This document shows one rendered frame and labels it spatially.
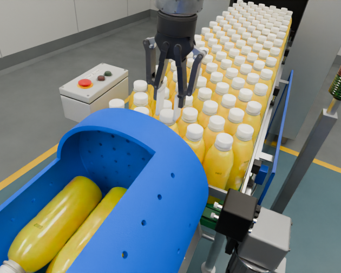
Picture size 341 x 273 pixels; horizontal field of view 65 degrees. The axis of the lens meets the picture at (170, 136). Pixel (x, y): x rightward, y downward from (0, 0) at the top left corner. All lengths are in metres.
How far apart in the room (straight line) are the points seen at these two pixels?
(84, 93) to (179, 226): 0.49
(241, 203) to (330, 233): 1.50
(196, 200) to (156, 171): 0.09
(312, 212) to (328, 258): 0.33
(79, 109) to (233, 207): 0.48
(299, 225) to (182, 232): 1.67
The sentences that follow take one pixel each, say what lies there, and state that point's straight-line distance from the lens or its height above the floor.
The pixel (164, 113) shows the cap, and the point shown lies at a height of 1.12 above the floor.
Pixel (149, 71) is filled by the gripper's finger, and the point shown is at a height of 1.22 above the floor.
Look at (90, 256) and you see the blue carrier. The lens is 0.29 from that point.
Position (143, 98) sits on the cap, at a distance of 0.72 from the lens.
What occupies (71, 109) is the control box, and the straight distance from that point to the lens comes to 0.80.
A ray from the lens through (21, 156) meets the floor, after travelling 2.32.
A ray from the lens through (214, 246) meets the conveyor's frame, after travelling 1.41.
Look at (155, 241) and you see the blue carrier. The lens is 0.34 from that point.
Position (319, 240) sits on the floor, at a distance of 2.02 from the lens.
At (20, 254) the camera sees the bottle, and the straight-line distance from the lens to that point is 0.49.
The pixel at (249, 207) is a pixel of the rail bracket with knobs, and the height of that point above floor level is 1.00.
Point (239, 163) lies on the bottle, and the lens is 0.69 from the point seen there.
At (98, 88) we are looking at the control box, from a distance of 0.78.
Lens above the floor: 1.48
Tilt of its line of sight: 39 degrees down
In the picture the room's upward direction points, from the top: 6 degrees clockwise
